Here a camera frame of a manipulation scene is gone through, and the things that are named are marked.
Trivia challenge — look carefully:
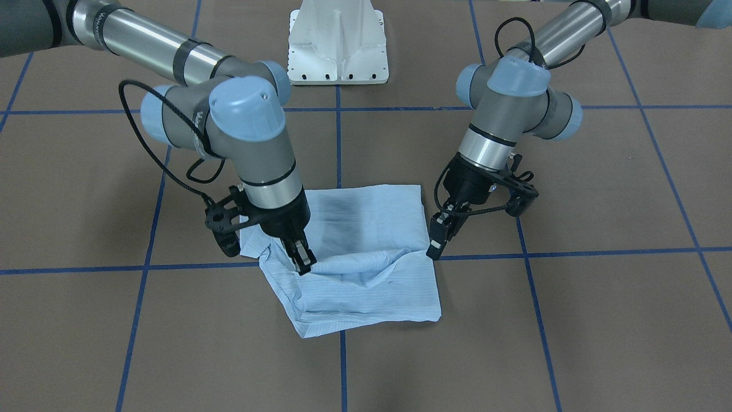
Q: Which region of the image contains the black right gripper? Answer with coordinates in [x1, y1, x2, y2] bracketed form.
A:
[246, 189, 317, 276]

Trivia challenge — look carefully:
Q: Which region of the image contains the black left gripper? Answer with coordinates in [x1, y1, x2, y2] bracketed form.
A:
[426, 153, 509, 260]

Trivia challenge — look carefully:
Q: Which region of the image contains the light blue button-up shirt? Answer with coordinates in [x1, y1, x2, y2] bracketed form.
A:
[240, 185, 442, 338]

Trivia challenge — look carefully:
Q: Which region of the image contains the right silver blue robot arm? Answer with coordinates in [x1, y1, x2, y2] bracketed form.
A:
[2, 1, 316, 275]

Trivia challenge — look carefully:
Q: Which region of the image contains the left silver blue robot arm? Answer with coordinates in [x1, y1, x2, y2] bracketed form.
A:
[426, 1, 730, 260]

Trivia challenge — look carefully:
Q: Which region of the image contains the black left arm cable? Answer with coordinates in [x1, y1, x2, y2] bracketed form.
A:
[432, 17, 587, 229]

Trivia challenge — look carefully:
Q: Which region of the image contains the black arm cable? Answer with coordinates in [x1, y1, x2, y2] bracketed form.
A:
[432, 17, 587, 229]
[118, 79, 226, 207]

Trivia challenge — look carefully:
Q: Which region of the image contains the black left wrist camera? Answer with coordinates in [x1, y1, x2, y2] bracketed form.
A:
[496, 152, 539, 218]

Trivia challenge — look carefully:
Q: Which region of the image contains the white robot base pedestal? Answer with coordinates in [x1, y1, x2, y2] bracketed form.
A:
[287, 1, 389, 86]

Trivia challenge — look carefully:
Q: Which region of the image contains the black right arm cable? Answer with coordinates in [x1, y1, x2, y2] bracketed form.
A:
[118, 79, 226, 207]

